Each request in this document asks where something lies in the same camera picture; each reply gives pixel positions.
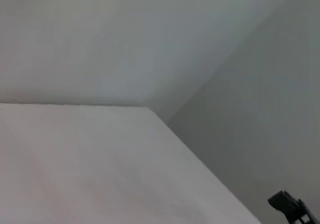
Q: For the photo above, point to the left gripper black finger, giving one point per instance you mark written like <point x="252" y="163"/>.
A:
<point x="290" y="204"/>

